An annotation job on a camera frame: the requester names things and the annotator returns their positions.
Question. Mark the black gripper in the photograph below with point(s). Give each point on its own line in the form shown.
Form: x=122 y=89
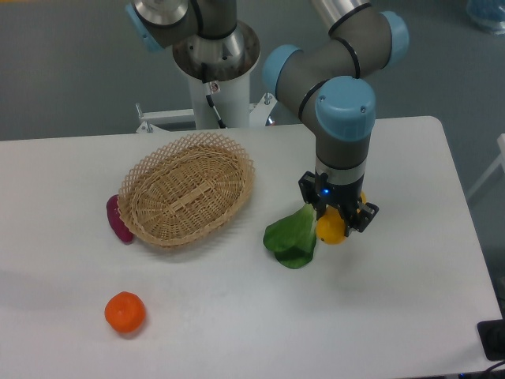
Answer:
x=319 y=191

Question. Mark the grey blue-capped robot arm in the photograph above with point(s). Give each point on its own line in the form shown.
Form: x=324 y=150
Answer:
x=325 y=89

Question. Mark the green leafy vegetable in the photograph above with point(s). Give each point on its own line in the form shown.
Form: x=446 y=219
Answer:
x=292 y=239

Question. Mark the woven wicker basket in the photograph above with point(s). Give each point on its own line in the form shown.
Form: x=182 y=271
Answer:
x=186 y=189

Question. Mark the black device at table edge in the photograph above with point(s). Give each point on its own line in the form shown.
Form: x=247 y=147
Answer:
x=491 y=334

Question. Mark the purple sweet potato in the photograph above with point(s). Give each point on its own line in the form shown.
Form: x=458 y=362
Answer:
x=115 y=221

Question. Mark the orange tangerine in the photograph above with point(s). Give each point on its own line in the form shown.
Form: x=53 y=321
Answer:
x=125 y=312

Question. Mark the blue object in plastic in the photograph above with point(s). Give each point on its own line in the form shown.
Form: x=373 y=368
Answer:
x=487 y=15

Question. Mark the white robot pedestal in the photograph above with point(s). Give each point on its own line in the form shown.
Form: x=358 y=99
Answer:
x=218 y=74

